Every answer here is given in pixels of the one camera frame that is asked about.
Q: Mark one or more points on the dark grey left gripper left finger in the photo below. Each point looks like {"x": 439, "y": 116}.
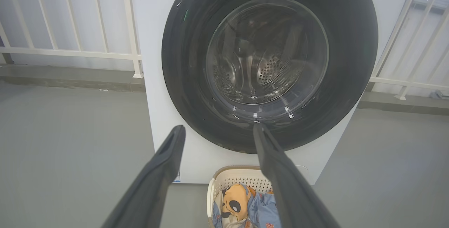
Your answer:
{"x": 151, "y": 186}

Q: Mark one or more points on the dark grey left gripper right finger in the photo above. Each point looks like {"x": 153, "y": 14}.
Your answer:
{"x": 291, "y": 193}

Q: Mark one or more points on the blue bear print garment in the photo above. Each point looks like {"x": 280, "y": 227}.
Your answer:
{"x": 263, "y": 210}

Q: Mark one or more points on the cream orange cartoon garment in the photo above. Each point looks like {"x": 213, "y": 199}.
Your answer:
{"x": 233, "y": 203}

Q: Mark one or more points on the black round glass washer door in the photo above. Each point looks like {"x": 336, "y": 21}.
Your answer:
{"x": 182, "y": 63}

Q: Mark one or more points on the cream perforated laundry basket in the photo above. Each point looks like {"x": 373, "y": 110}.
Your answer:
{"x": 238, "y": 175}

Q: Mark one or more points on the white washing machine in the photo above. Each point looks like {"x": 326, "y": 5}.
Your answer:
{"x": 158, "y": 126}

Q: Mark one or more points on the round white filter cover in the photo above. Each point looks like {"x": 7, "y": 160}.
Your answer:
{"x": 302, "y": 168}

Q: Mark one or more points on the blue energy label sticker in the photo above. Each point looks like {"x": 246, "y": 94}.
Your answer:
{"x": 177, "y": 178}

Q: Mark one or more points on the steel washer drum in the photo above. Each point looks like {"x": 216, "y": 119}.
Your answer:
{"x": 252, "y": 70}

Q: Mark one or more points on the small grey bracket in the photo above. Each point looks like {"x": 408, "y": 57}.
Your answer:
{"x": 438, "y": 94}

